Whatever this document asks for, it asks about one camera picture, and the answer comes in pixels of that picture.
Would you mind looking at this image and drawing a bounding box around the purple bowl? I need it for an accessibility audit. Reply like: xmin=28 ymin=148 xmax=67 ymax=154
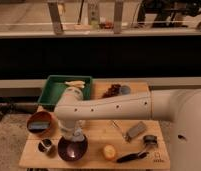
xmin=58 ymin=137 xmax=88 ymax=162

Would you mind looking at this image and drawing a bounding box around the blue sponge in bowl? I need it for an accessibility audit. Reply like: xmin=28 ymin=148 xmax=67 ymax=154
xmin=28 ymin=122 xmax=49 ymax=131

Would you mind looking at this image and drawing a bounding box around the black handled tool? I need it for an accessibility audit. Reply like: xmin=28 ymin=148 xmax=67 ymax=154
xmin=116 ymin=152 xmax=148 ymax=163

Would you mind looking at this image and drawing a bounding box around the blue cup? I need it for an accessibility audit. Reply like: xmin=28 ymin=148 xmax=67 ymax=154
xmin=120 ymin=85 xmax=131 ymax=95

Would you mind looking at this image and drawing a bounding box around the red-brown bowl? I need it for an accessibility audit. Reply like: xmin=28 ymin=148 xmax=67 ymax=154
xmin=27 ymin=111 xmax=53 ymax=135

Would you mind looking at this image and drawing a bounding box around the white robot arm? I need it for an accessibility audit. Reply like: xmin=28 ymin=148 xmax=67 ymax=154
xmin=54 ymin=87 xmax=201 ymax=171

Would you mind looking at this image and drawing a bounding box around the dark grape bunch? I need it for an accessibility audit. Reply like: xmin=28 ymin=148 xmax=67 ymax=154
xmin=102 ymin=84 xmax=121 ymax=98

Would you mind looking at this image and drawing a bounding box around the small dark round tin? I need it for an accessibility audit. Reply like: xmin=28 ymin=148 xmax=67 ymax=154
xmin=143 ymin=135 xmax=158 ymax=146

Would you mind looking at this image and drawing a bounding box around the green plastic tray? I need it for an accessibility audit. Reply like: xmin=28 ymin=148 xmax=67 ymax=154
xmin=38 ymin=75 xmax=93 ymax=112

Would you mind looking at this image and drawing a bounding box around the small metal cup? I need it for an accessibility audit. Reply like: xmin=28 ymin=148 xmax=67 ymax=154
xmin=38 ymin=139 xmax=53 ymax=154

